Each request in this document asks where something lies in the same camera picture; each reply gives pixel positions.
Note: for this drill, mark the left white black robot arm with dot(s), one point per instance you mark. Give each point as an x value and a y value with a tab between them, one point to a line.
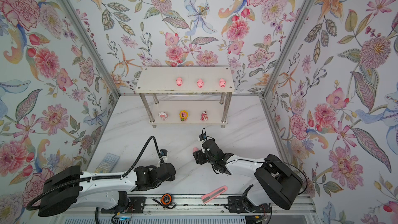
74	188

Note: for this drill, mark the small red pink figurine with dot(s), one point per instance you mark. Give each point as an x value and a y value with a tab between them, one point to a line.
204	116

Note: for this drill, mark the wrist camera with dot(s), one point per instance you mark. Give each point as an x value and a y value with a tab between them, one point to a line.
203	138
164	157

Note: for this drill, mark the yellow grey calculator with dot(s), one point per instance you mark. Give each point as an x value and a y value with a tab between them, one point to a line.
107	164

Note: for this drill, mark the white two-tier shelf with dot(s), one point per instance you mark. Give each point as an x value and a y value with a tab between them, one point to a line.
159	93

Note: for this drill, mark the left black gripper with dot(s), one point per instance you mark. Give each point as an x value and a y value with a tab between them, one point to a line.
172	178

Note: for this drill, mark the pink striped flat tool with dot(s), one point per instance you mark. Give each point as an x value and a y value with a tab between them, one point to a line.
214	194

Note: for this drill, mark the black orange tape measure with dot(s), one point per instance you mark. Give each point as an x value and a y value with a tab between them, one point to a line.
166	201

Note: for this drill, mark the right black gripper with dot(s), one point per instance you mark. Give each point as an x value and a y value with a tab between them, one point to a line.
199	156

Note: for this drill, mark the single pink piglet toy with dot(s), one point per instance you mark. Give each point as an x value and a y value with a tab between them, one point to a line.
222	83

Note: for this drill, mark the pink round pig toy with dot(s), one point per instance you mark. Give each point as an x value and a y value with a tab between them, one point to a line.
163	116

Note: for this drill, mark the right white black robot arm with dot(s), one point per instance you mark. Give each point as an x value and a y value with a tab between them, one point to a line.
276	182

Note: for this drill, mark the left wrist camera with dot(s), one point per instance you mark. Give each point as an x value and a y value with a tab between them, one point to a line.
164	157

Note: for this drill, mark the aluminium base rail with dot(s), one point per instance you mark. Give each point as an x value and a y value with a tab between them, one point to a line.
221	205

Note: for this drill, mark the yellow-haired princess toy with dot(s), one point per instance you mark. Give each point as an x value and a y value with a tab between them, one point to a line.
183	115

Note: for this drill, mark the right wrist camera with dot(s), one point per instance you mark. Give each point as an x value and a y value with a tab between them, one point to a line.
203	138

